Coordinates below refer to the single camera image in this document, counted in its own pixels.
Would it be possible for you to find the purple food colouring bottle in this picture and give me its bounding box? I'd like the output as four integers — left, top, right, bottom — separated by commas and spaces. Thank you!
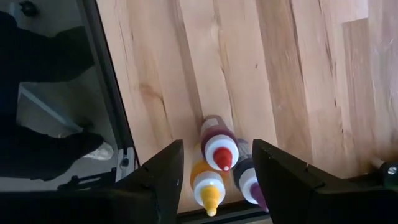
232, 138, 269, 214

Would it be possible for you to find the red food colouring bottle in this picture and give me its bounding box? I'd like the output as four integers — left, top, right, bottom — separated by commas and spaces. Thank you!
200, 114, 240, 172

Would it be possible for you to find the person's shoe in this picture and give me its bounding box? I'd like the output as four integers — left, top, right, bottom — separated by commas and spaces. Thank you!
83, 141, 114, 161

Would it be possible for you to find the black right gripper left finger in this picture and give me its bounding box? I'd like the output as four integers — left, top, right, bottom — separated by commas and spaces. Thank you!
114, 139, 185, 224

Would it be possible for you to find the yellow food colouring bottle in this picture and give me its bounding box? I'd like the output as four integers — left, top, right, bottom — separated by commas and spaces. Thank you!
190, 142, 227, 217

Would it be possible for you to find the person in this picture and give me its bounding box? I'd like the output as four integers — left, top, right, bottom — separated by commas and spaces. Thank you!
0, 11, 105, 182

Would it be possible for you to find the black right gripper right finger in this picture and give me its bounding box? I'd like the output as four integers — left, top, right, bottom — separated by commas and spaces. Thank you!
252, 139, 324, 224

